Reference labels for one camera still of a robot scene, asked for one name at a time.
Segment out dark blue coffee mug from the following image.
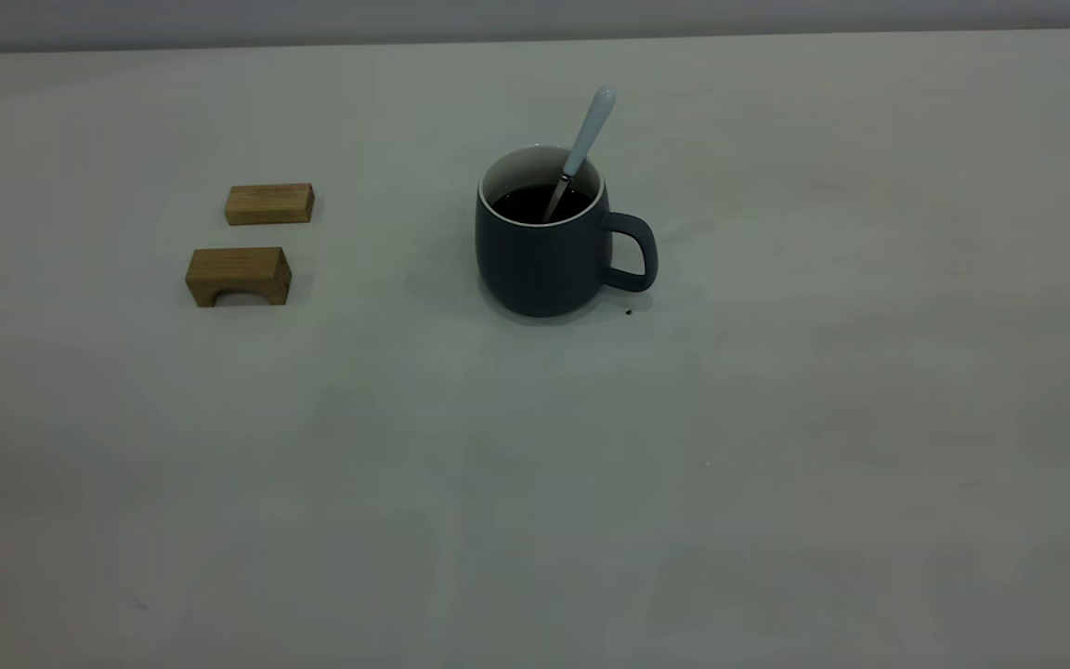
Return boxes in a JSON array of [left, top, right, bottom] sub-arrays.
[[475, 144, 659, 318]]

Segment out dark coffee liquid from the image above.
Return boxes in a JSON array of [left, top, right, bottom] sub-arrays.
[[490, 184, 595, 225]]

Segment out spoon with pale blue handle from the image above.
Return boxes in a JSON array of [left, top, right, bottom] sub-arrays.
[[542, 86, 618, 224]]

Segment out flat wooden block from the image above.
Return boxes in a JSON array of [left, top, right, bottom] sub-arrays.
[[224, 183, 315, 226]]

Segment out arched wooden block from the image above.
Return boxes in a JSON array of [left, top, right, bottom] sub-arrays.
[[185, 246, 293, 308]]

